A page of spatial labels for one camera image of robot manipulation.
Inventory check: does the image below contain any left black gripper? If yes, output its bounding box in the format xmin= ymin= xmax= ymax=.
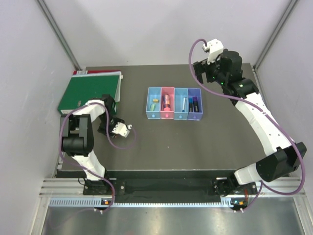
xmin=97 ymin=112 xmax=124 ymax=138

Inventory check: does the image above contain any purple drawer bin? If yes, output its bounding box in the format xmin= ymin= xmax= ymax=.
xmin=187 ymin=88 xmax=203 ymax=120

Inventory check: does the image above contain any blue black marker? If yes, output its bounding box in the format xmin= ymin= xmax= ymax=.
xmin=188 ymin=98 xmax=193 ymax=113

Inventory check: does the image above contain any purple black highlighter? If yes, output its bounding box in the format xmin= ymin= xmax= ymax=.
xmin=192 ymin=96 xmax=199 ymax=113

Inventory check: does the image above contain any green ring binder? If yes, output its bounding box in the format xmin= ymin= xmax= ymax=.
xmin=58 ymin=71 xmax=123 ymax=114

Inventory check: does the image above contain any light blue bin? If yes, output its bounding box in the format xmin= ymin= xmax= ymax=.
xmin=146 ymin=87 xmax=161 ymax=119
xmin=174 ymin=88 xmax=188 ymax=120

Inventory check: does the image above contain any white blue pen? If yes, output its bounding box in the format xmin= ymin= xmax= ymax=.
xmin=182 ymin=97 xmax=186 ymax=112

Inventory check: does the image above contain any pink drawer bin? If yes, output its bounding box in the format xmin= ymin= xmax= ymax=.
xmin=160 ymin=87 xmax=175 ymax=119

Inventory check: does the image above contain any crayon tube pink cap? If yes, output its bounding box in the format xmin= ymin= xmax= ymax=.
xmin=162 ymin=94 xmax=171 ymax=112

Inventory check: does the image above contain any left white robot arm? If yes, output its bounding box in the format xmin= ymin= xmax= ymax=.
xmin=59 ymin=94 xmax=132 ymax=195

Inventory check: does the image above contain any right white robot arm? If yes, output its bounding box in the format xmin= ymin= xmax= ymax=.
xmin=189 ymin=49 xmax=307 ymax=194

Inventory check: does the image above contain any red folder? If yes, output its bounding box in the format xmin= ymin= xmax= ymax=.
xmin=72 ymin=70 xmax=122 ymax=77

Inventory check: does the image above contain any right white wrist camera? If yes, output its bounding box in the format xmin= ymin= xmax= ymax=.
xmin=202 ymin=39 xmax=224 ymax=65

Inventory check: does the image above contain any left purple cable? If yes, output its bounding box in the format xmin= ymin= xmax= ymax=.
xmin=58 ymin=104 xmax=137 ymax=213

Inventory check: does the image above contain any purple cable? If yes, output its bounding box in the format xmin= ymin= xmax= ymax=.
xmin=188 ymin=38 xmax=307 ymax=213
xmin=58 ymin=104 xmax=137 ymax=213

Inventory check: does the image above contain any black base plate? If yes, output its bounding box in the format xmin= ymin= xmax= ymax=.
xmin=82 ymin=177 xmax=259 ymax=196

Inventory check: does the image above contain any grey cable duct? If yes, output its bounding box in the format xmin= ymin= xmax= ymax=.
xmin=49 ymin=197 xmax=245 ymax=208

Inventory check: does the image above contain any right aluminium frame post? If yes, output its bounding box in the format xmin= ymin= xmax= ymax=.
xmin=252 ymin=0 xmax=299 ymax=71

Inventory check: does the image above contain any aluminium frame post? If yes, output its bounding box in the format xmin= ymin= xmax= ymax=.
xmin=35 ymin=0 xmax=82 ymax=70
xmin=252 ymin=0 xmax=299 ymax=71

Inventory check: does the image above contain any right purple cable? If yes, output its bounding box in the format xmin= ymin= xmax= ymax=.
xmin=188 ymin=38 xmax=307 ymax=213

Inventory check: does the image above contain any left aluminium frame post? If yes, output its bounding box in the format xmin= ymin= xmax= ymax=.
xmin=35 ymin=0 xmax=82 ymax=70

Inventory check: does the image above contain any aluminium front rail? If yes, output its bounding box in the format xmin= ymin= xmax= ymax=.
xmin=39 ymin=176 xmax=308 ymax=199

